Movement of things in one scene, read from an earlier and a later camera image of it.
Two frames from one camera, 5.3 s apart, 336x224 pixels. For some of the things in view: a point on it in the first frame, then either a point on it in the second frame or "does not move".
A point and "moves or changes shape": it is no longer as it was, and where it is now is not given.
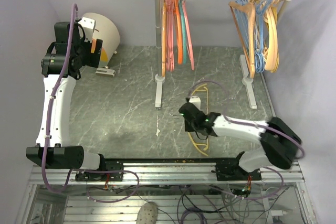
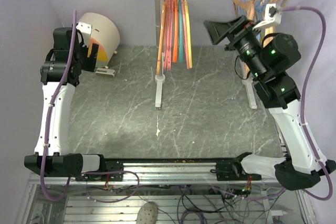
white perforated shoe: [147, 213] does not move
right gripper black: [187, 127] -> [217, 30]
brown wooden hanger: [164, 38] moves or changes shape
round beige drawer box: [106, 30] does not move
